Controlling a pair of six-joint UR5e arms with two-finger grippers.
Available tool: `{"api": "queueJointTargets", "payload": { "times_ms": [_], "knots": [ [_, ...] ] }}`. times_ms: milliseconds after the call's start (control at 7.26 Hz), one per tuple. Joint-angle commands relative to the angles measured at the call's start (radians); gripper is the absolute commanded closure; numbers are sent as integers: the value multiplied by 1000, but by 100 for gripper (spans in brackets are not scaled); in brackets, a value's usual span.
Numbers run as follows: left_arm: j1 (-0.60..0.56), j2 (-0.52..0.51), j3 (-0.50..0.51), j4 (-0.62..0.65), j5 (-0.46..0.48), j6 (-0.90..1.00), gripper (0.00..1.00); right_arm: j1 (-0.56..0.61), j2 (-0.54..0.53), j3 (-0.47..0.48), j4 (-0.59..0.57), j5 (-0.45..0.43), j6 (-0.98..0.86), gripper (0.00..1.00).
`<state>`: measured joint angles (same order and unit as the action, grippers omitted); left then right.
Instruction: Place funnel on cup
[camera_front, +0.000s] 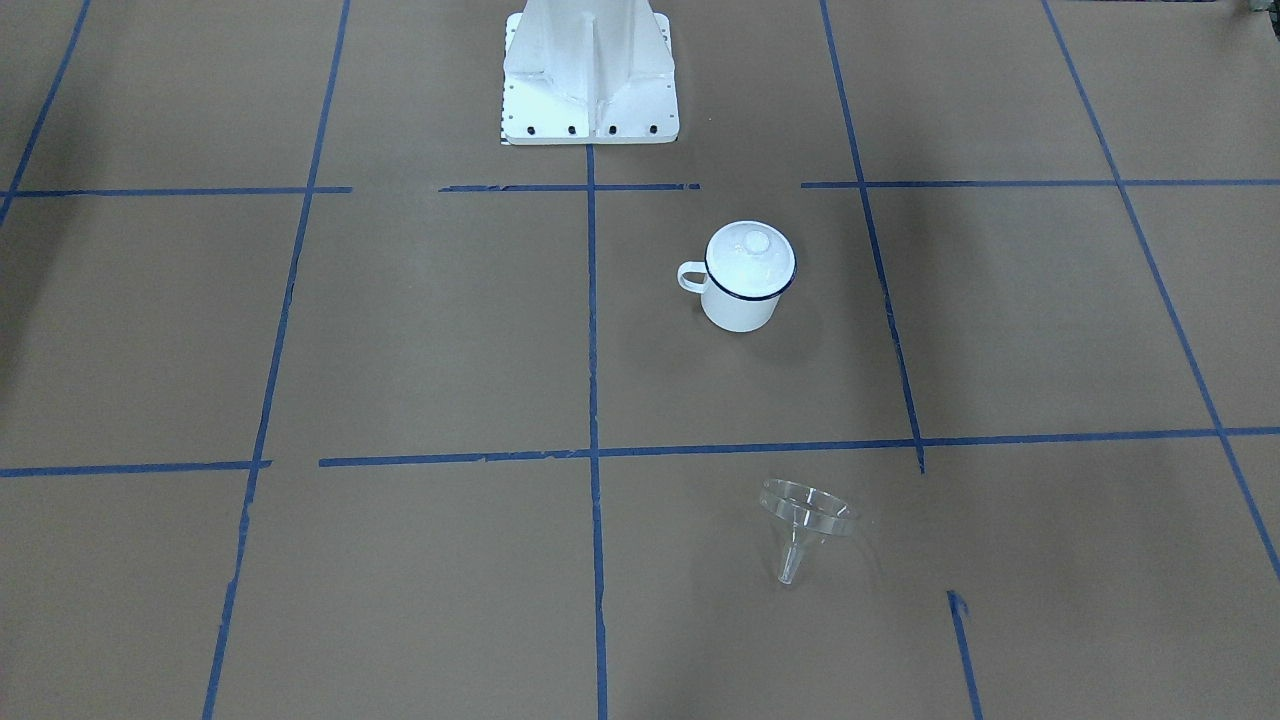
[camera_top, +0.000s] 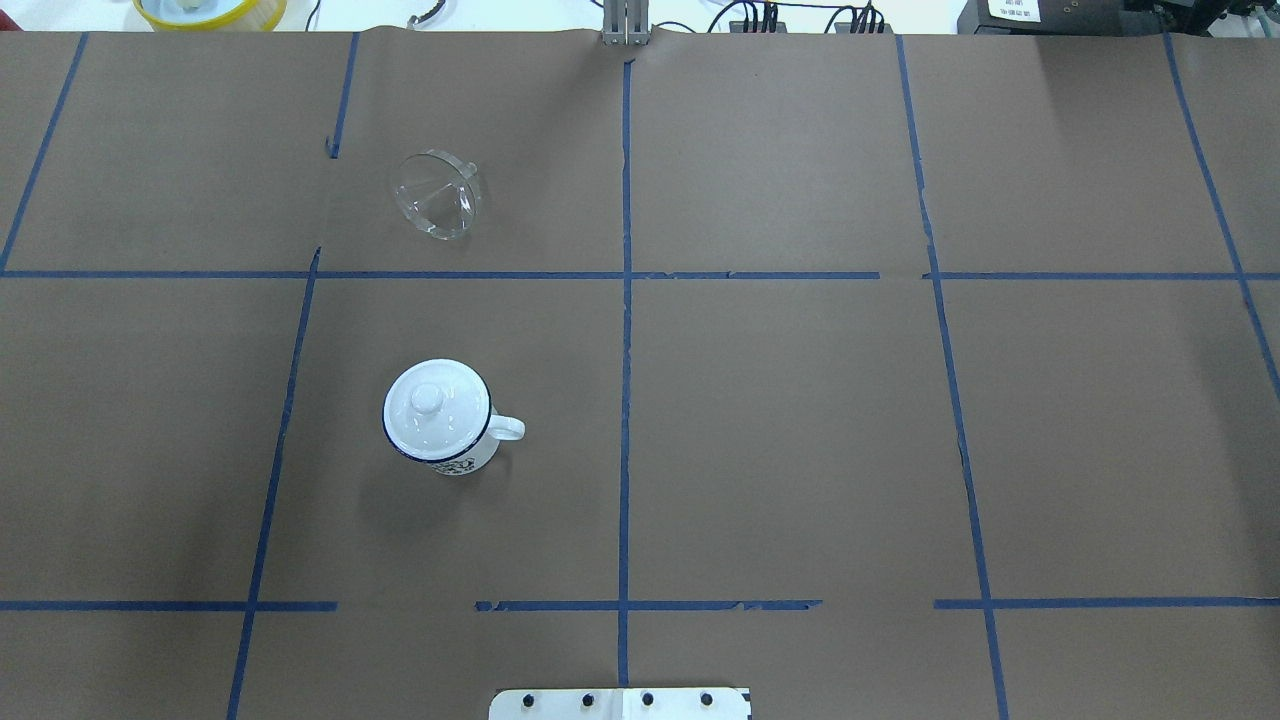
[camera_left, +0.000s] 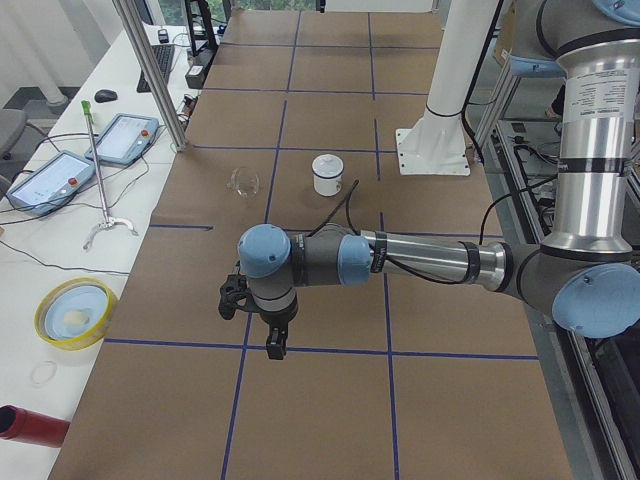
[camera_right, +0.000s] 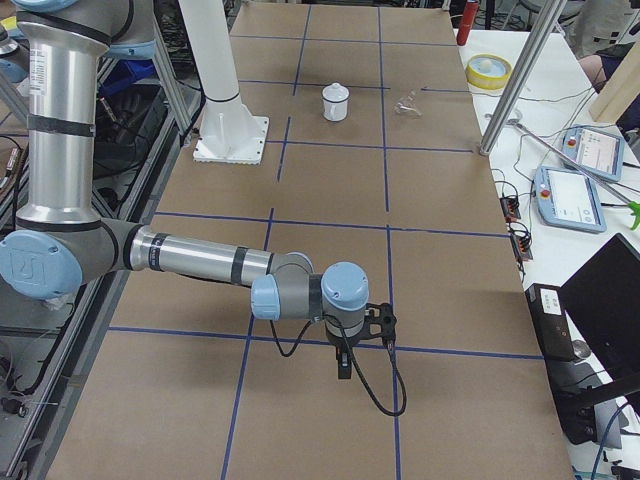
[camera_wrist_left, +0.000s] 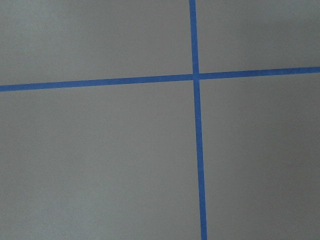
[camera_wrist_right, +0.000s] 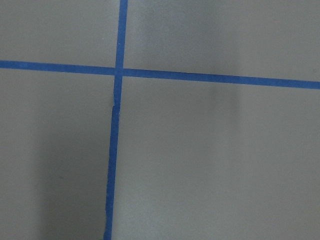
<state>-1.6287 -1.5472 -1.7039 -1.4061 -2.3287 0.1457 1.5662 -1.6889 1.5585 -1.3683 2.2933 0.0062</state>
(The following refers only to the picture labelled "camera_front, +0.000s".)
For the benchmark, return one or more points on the white enamel mug lid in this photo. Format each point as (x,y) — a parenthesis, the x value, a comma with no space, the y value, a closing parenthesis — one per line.
(750,260)

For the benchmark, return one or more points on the white enamel mug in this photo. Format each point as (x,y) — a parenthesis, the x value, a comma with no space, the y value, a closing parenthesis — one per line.
(728,312)

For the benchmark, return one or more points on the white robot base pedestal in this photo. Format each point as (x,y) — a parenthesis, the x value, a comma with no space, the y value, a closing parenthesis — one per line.
(579,72)

